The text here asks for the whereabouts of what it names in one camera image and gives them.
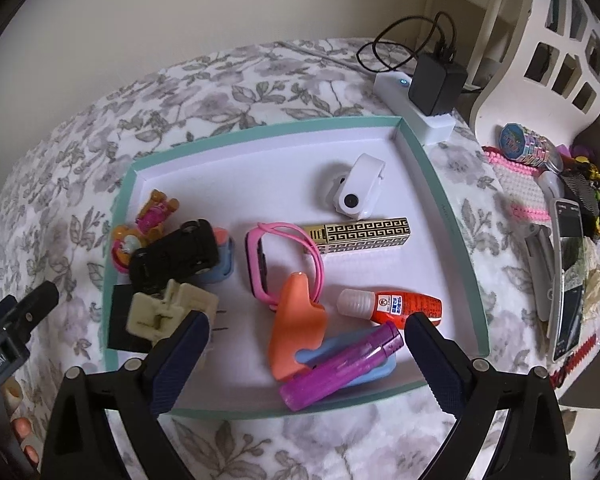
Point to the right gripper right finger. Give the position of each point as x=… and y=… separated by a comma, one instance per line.
x=532, y=444

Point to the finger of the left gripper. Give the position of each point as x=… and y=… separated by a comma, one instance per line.
x=39, y=303

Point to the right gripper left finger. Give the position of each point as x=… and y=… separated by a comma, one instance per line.
x=79, y=442

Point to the black rectangular charger block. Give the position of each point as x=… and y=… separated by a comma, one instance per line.
x=118, y=337

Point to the red white glue bottle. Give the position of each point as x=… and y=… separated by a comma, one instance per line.
x=388, y=306

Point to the cream hair claw clip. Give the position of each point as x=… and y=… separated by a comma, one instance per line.
x=153, y=318

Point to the orange puppy toy figure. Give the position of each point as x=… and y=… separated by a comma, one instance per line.
x=147, y=228

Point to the purple lighter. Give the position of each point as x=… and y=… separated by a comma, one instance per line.
x=357, y=360

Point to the blue orange toy knife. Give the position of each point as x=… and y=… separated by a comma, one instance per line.
x=298, y=341

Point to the black toy car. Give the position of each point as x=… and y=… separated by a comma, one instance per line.
x=180, y=255

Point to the pink blue toy box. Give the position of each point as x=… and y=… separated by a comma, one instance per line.
x=224, y=269

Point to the gold black patterned bar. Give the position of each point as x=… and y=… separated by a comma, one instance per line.
x=352, y=236

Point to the pink kids smartwatch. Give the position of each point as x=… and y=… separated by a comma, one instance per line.
x=274, y=250

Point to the white kids smartwatch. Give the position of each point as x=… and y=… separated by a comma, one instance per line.
x=354, y=193

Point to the white cube charger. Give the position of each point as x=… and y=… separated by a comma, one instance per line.
x=217, y=323

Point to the person's left hand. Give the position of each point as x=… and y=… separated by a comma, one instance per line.
x=21, y=426

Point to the floral grey white blanket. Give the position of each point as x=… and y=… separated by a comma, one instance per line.
x=55, y=217

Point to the silver hair clip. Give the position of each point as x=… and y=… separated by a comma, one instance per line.
x=542, y=267

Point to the smartphone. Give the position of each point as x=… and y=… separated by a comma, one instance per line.
x=569, y=278

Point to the pink white knitted mat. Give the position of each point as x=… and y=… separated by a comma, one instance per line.
x=525, y=199

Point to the white computer mouse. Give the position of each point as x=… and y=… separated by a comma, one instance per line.
x=552, y=188

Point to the black power adapter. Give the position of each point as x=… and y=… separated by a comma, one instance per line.
x=436, y=85

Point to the white power strip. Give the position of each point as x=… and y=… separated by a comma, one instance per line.
x=392, y=88

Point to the white cutout basket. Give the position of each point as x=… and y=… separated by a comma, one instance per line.
x=549, y=80

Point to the white shelf unit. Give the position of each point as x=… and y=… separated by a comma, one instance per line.
x=484, y=32

